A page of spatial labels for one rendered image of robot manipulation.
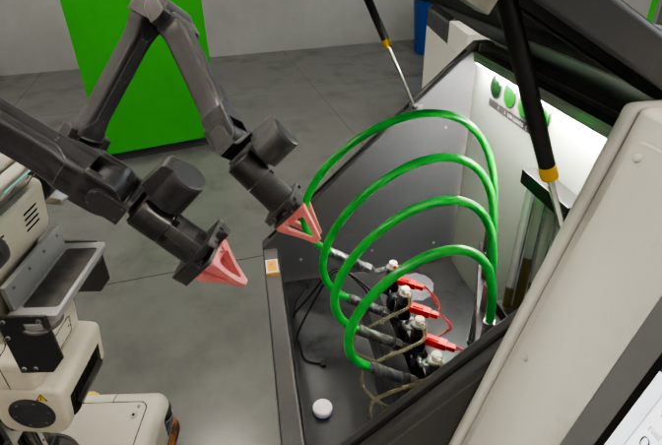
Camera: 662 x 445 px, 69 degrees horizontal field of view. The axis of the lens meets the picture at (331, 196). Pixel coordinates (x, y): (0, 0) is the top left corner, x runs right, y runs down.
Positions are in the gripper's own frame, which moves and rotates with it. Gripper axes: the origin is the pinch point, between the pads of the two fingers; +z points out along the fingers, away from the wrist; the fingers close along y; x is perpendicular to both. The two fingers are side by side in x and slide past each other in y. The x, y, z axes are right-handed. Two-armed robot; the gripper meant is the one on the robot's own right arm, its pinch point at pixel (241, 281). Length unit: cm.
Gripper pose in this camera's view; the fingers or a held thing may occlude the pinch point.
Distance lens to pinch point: 80.2
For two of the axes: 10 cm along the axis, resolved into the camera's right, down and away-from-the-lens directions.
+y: 6.8, -6.1, -4.1
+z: 7.3, 6.1, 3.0
